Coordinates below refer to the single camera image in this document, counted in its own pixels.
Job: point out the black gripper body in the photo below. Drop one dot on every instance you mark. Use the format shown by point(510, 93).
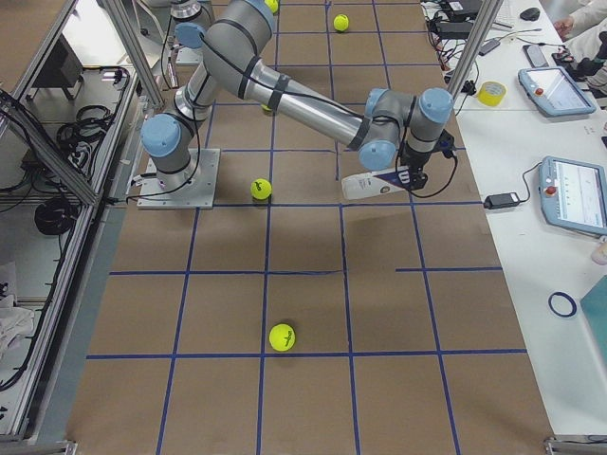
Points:
point(413, 167)

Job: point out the clear tennis ball can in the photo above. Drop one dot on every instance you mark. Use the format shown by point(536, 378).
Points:
point(366, 185)

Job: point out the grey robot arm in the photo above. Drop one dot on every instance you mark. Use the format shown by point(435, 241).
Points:
point(396, 132)

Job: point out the tennis ball lower right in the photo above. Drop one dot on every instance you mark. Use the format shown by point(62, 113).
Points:
point(260, 189)

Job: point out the tennis ball upper left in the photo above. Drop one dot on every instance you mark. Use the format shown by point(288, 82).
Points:
point(341, 22)

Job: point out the tennis ball lower left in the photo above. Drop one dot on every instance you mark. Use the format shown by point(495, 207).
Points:
point(273, 5)

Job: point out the black power brick right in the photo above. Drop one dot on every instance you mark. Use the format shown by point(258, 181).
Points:
point(503, 200)

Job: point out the yellow tape roll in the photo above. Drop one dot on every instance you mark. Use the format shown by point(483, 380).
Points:
point(491, 93)

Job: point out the far teach pendant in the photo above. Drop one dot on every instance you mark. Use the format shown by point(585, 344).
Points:
point(554, 92)

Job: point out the teach pendant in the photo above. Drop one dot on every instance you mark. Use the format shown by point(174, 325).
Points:
point(573, 195)
point(554, 92)

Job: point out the black smartphone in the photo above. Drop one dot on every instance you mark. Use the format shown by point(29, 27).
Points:
point(535, 56)

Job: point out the near teach pendant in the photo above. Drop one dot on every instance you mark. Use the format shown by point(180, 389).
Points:
point(573, 195)

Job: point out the black computer mouse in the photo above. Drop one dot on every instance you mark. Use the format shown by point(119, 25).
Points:
point(530, 14)

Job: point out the brown paper table mat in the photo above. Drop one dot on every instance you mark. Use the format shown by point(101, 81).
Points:
point(305, 323)

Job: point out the teal box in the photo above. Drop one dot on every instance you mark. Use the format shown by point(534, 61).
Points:
point(594, 309)

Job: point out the aluminium frame post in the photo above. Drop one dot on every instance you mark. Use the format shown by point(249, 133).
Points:
point(479, 31)

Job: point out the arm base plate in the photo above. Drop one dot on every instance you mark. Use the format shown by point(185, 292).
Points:
point(192, 188)

